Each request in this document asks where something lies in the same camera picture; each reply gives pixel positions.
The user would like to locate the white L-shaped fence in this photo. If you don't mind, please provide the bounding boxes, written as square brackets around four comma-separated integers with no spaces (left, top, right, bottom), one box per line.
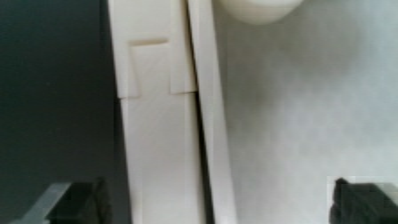
[108,0,206,224]

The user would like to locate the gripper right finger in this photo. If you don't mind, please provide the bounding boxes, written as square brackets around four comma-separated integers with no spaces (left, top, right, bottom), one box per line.
[328,178,398,224]

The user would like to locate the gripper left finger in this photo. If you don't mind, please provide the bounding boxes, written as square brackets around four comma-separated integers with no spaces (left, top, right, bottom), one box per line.
[16,179,110,224]

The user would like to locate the white desk top tray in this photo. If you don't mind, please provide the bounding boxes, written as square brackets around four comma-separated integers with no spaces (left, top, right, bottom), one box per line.
[188,0,398,224]

